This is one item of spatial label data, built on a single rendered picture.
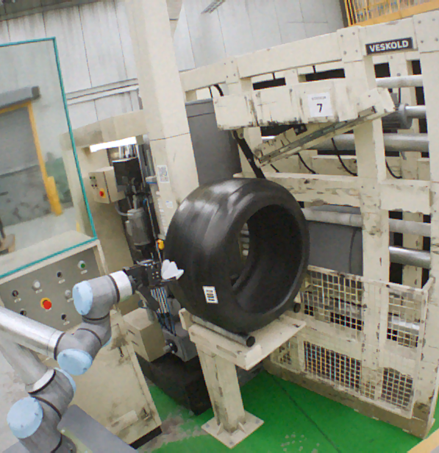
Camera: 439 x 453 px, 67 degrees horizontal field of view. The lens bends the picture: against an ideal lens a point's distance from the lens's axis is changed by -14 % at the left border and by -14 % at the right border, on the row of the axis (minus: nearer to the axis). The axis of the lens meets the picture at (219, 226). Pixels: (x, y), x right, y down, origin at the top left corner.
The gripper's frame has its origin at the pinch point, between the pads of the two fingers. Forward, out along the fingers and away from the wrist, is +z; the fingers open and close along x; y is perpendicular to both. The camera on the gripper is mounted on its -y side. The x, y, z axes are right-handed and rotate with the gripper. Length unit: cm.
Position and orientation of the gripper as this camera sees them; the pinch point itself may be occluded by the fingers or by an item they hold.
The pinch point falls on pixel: (179, 273)
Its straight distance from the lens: 127.4
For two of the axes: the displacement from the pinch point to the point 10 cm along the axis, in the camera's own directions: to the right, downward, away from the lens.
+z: 7.5, -2.1, 6.3
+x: -6.5, -1.2, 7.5
